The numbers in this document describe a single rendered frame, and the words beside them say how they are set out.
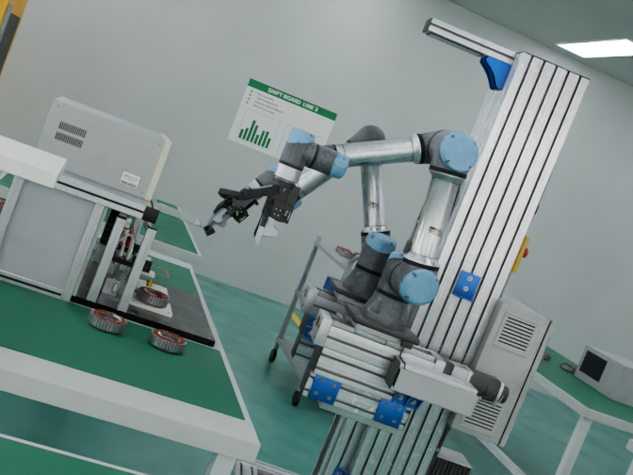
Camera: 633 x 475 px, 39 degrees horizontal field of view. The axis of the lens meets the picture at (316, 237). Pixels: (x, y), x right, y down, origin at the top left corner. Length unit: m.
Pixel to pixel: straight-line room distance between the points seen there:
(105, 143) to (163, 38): 5.45
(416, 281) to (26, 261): 1.19
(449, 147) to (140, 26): 5.93
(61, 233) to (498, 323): 1.46
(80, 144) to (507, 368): 1.60
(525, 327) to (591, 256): 6.69
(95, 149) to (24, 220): 0.32
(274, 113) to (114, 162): 5.59
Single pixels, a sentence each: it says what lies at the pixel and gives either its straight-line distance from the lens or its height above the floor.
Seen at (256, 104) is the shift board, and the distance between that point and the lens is 8.43.
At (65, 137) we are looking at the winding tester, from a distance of 2.94.
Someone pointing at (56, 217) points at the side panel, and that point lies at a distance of 2.84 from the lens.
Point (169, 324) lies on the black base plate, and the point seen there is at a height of 0.77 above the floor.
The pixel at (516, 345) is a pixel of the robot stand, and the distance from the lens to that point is 3.12.
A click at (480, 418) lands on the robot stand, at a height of 0.83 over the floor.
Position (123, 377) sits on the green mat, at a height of 0.75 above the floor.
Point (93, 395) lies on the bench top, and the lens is 2.16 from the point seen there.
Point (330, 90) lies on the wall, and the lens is 8.56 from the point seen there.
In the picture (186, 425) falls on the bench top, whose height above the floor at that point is 0.74.
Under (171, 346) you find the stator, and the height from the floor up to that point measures 0.77.
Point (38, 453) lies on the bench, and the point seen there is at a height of 0.75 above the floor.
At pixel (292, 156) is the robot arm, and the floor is 1.43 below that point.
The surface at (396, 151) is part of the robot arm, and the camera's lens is 2.78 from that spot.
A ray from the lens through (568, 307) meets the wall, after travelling 9.78.
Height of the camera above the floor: 1.45
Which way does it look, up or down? 5 degrees down
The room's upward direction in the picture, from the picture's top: 22 degrees clockwise
